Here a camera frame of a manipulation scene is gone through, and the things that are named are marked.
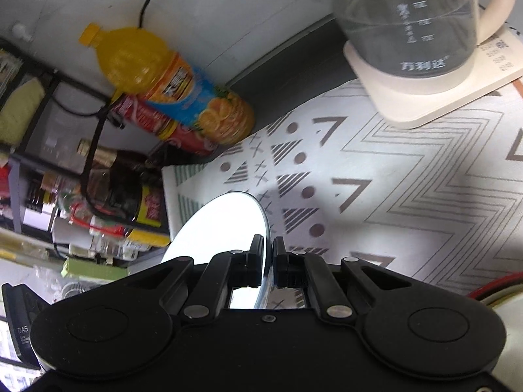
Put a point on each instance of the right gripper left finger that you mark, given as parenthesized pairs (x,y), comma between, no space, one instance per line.
(225,272)

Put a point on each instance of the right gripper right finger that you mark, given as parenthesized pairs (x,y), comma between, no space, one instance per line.
(312,274)

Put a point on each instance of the white plate Sweet print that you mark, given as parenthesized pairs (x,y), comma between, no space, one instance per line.
(227,223)

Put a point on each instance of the red black bowl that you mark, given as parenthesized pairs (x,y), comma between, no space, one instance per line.
(498,285)

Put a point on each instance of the pale green bowl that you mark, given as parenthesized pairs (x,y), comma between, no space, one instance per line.
(508,306)

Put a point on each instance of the black metal kitchen rack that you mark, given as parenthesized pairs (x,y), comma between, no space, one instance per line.
(67,112)

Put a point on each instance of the green carton box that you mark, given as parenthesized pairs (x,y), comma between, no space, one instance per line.
(84,270)

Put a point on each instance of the dark soy sauce bottle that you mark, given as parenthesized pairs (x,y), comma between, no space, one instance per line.
(126,184)

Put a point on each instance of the patterned woven table mat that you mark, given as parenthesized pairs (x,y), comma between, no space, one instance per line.
(441,203)

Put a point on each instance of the cream kettle base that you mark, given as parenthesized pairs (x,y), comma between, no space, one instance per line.
(410,103)

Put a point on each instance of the orange juice bottle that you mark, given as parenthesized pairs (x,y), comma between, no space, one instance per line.
(139,63)

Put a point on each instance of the glass electric kettle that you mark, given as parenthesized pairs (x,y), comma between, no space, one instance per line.
(418,39)

